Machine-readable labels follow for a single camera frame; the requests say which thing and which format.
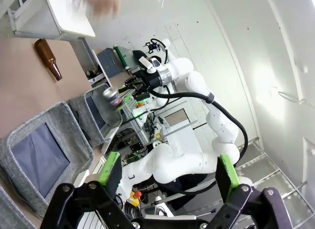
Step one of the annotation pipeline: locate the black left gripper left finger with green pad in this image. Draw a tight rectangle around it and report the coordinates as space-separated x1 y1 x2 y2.
39 151 135 229

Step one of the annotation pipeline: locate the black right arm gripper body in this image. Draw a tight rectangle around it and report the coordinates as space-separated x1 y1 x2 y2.
142 70 162 91

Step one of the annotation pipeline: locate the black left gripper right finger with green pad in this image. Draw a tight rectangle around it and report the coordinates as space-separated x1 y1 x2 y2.
208 154 295 229

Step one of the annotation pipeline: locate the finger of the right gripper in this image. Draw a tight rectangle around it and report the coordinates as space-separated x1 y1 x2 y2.
123 89 151 103
124 75 146 91

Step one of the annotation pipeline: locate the silver drink can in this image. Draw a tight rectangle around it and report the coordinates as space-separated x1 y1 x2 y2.
102 87 123 109

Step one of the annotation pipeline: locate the large grey fabric basket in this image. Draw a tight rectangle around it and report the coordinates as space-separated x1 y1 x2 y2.
0 101 95 219

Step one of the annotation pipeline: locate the person's hand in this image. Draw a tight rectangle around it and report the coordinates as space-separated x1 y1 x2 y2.
82 0 122 18

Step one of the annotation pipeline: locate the green rod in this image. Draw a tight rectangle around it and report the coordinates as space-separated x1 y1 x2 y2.
113 45 130 69

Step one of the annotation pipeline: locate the grey metal box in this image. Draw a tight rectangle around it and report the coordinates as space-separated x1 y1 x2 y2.
96 47 126 79

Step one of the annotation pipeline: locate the black clamp with blue light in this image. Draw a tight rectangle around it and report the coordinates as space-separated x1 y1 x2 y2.
143 38 162 54

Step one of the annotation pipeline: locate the yellow red emergency stop button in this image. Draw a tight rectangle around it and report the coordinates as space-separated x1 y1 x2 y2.
126 190 143 207

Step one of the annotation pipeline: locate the brown glass bottle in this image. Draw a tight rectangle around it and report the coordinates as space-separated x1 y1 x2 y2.
33 38 63 82

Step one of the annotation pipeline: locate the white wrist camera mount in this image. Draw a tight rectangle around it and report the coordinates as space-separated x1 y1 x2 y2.
139 56 157 74

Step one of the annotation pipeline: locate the aluminium profile frame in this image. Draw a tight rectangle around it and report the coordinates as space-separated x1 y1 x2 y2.
115 98 199 163

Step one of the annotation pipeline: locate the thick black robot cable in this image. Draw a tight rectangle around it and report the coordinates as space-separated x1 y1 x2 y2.
147 88 249 171

